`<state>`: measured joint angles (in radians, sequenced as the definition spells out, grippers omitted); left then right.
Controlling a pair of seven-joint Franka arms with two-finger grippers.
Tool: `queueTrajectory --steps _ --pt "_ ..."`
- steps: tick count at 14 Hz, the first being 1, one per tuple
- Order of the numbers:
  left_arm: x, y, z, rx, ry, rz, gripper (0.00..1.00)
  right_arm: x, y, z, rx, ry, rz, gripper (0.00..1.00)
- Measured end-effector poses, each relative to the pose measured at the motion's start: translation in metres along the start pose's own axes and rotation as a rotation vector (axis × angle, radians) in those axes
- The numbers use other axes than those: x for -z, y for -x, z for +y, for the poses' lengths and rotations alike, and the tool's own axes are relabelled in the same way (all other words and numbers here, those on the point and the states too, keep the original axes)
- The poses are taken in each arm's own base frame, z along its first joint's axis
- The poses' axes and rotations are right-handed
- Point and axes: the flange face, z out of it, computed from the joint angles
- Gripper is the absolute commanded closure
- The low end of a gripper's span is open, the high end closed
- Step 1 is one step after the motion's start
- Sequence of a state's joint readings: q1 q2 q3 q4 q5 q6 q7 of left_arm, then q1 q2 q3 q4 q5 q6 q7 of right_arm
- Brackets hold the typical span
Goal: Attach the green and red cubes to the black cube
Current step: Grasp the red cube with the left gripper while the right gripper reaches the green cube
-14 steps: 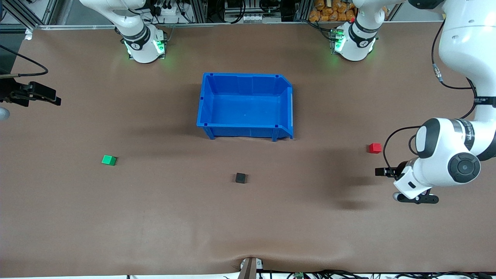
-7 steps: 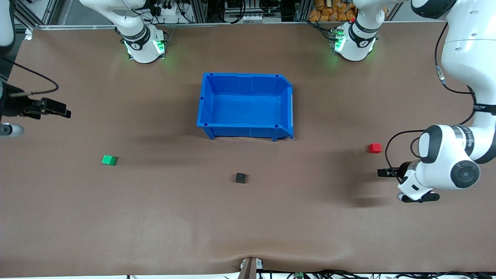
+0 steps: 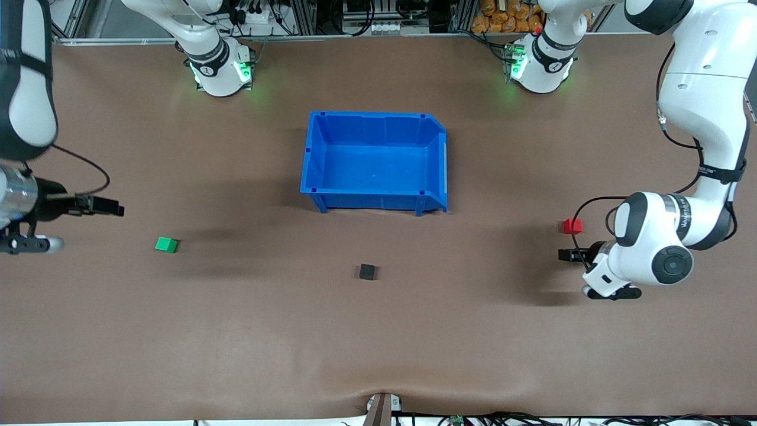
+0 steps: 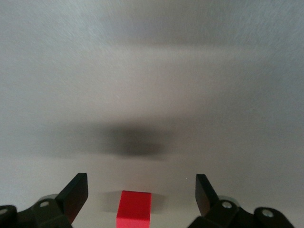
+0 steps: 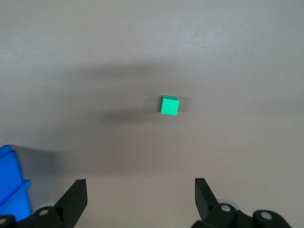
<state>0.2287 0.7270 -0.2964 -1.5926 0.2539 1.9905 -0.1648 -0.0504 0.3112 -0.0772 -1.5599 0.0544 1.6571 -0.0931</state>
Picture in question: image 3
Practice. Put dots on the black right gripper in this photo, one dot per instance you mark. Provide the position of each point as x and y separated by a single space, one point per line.
54 199

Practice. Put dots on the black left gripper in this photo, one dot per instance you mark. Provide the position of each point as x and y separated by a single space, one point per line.
594 249

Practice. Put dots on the red cube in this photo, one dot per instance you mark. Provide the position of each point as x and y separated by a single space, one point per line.
572 226

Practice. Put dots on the green cube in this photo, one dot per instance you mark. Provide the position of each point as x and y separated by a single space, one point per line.
166 245

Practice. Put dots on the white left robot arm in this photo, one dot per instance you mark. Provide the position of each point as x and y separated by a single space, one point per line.
704 100

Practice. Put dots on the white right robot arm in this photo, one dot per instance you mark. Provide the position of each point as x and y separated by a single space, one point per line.
32 112

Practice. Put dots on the black cube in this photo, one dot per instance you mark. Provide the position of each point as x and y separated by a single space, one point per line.
367 272

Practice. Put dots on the brown table mat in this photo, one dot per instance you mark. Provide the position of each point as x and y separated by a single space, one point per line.
378 343

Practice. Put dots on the blue plastic storage bin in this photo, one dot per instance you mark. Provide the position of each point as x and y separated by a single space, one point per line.
372 165

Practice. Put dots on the white power strip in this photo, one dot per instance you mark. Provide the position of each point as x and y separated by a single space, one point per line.
254 18

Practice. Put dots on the orange packaged goods pile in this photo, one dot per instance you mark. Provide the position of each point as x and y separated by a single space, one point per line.
502 21

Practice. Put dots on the metal table clamp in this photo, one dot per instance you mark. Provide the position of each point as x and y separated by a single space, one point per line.
381 411

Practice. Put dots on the grey terminal block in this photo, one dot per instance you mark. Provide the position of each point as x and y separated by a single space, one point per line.
387 28

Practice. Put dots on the aluminium frame rail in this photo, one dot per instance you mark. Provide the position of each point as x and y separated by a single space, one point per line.
355 37

